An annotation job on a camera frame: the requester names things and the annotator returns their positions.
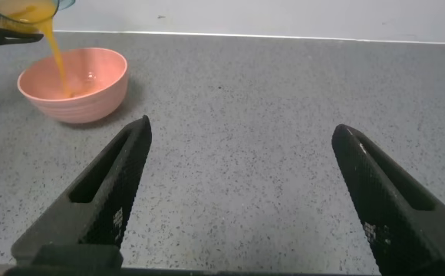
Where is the pink ribbed bowl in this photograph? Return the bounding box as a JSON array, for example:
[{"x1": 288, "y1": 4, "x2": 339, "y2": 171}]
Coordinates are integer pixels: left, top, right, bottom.
[{"x1": 16, "y1": 47, "x2": 130, "y2": 125}]

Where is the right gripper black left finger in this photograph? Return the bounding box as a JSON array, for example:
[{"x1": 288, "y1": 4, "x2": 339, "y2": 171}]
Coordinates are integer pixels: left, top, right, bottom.
[{"x1": 10, "y1": 114, "x2": 153, "y2": 269}]

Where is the orange juice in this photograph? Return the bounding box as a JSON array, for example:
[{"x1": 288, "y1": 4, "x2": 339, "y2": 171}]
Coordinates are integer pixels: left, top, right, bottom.
[{"x1": 5, "y1": 1, "x2": 93, "y2": 100}]

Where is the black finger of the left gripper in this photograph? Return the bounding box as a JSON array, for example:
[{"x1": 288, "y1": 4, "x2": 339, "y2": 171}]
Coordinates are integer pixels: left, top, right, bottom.
[{"x1": 0, "y1": 18, "x2": 45, "y2": 48}]

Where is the ribbed clear glass cup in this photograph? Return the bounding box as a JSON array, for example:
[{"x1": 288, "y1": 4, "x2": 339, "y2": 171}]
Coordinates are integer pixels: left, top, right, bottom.
[{"x1": 0, "y1": 0, "x2": 77, "y2": 35}]

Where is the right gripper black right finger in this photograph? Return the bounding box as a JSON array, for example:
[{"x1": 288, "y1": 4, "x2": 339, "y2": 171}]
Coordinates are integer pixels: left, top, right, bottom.
[{"x1": 331, "y1": 123, "x2": 445, "y2": 276}]

